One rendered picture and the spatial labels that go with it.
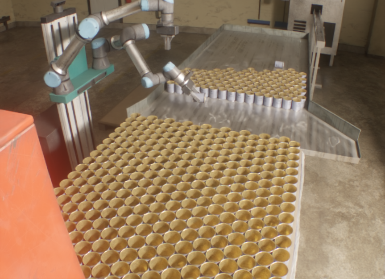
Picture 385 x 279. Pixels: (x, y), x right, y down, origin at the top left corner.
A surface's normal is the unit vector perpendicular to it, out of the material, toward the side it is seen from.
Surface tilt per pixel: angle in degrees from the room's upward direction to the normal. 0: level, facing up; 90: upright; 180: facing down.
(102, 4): 90
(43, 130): 0
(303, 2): 90
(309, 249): 0
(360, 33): 90
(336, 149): 0
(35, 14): 90
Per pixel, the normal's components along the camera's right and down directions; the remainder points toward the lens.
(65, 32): 0.95, 0.17
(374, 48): -0.31, 0.50
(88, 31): 0.16, 0.44
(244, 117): 0.00, -0.85
